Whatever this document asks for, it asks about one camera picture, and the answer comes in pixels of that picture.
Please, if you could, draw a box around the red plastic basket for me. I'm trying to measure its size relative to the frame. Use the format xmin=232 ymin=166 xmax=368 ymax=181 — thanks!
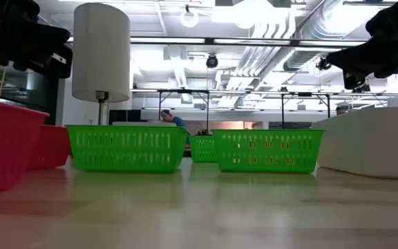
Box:
xmin=0 ymin=97 xmax=50 ymax=196
xmin=26 ymin=124 xmax=71 ymax=172

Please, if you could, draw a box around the green plastic basket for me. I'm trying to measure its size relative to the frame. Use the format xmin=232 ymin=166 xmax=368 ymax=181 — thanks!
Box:
xmin=189 ymin=134 xmax=219 ymax=163
xmin=66 ymin=124 xmax=189 ymax=174
xmin=211 ymin=129 xmax=325 ymax=174

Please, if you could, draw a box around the black ceiling spotlight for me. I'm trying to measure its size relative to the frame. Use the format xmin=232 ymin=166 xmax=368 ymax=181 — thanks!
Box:
xmin=352 ymin=82 xmax=372 ymax=94
xmin=315 ymin=55 xmax=332 ymax=72

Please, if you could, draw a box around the white shade table lamp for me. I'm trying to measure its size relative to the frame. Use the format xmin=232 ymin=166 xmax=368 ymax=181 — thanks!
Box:
xmin=71 ymin=2 xmax=131 ymax=126

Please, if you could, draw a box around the white plastic bin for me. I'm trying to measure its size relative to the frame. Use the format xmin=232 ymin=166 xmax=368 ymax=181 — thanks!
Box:
xmin=311 ymin=106 xmax=398 ymax=180

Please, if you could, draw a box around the white distant table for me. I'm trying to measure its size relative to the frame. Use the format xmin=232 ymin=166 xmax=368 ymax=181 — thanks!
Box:
xmin=111 ymin=120 xmax=178 ymax=127

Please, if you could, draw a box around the black distant rig frame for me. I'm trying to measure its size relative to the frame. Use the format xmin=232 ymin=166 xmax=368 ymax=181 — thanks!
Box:
xmin=281 ymin=91 xmax=332 ymax=130
xmin=157 ymin=89 xmax=211 ymax=133

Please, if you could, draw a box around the white ring ceiling light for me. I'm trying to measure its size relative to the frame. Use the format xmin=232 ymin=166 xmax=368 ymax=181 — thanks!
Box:
xmin=179 ymin=4 xmax=200 ymax=29

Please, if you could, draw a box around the black hanging cable reel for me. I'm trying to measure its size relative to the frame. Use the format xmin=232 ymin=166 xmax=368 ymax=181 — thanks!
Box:
xmin=205 ymin=53 xmax=220 ymax=70

